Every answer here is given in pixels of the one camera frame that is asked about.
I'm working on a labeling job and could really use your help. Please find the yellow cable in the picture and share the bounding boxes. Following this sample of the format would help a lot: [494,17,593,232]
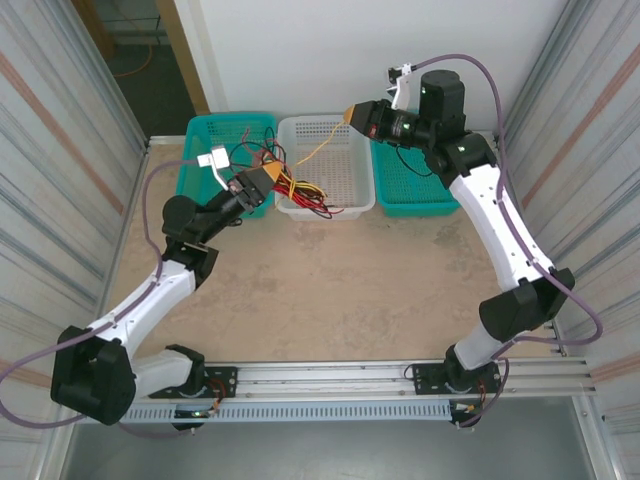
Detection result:
[288,118,349,177]
[287,172,329,200]

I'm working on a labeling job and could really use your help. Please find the white plastic basket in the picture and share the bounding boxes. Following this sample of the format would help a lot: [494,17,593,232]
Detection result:
[273,114,377,223]

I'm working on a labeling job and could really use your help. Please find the teal plastic basket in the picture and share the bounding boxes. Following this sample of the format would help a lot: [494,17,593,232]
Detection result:
[174,110,278,220]
[369,107,462,219]

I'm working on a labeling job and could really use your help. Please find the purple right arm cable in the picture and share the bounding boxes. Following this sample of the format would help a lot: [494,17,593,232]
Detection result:
[409,53,605,431]

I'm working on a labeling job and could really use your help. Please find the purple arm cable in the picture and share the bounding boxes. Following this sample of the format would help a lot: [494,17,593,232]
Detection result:
[409,53,605,431]
[0,158,216,441]

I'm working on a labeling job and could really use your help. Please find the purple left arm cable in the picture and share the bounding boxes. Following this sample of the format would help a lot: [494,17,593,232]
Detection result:
[0,158,216,441]

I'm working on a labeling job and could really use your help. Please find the wooden door frame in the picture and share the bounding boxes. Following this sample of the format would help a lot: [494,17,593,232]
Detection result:
[154,0,211,116]

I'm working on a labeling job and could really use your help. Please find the orange floor cable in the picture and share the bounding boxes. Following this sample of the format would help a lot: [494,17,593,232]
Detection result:
[117,43,157,79]

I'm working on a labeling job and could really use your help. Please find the aluminium mounting rail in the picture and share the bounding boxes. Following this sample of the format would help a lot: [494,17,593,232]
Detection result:
[119,355,599,400]

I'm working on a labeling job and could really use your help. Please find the grey slotted cable duct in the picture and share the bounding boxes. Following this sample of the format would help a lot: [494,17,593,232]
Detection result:
[122,399,455,424]

